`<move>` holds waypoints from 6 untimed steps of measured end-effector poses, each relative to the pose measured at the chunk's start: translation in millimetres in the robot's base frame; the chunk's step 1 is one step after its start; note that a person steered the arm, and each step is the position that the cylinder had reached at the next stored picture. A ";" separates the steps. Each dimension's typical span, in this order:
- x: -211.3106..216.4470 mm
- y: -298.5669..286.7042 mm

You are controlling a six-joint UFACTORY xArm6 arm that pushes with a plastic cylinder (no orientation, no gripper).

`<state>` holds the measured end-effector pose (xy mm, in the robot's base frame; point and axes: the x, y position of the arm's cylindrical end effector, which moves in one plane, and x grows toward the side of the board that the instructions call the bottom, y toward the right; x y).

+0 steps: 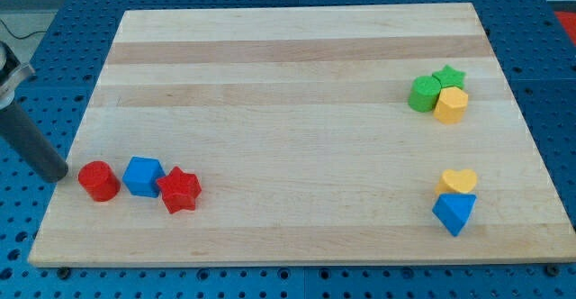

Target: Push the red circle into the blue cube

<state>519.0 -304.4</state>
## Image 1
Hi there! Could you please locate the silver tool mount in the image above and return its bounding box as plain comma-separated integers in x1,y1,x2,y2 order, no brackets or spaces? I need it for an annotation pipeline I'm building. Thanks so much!
1,41,35,109

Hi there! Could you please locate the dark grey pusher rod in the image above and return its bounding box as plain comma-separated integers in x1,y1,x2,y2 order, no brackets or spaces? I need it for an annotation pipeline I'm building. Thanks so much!
1,100,68,183

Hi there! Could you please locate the red cylinder block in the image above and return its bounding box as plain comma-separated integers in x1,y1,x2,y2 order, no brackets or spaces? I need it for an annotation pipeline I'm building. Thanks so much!
78,160,121,202

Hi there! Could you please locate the blue cube block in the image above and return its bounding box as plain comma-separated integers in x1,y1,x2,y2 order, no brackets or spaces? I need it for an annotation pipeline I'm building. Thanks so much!
122,157,166,198

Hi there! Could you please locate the red star block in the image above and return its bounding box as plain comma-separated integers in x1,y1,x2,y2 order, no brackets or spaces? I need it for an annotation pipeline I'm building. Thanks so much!
156,166,202,214

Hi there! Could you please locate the green cylinder block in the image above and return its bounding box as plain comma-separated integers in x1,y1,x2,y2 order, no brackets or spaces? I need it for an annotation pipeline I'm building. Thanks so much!
408,76,441,113

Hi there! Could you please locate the green star block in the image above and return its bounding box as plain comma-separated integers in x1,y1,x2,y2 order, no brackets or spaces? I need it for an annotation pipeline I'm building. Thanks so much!
432,65,466,89

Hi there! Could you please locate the yellow hexagon block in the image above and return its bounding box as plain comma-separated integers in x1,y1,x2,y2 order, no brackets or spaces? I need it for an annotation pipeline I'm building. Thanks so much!
433,86,469,124

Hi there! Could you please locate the yellow heart block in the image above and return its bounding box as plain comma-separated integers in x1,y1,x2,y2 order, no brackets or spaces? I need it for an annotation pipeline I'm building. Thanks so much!
435,168,478,195

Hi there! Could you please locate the blue triangle block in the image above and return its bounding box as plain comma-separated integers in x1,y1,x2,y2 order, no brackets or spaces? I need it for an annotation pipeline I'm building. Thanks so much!
432,194,477,237

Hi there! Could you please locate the black cable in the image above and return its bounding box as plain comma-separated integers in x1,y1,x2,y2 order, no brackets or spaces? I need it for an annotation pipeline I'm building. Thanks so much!
0,18,49,41

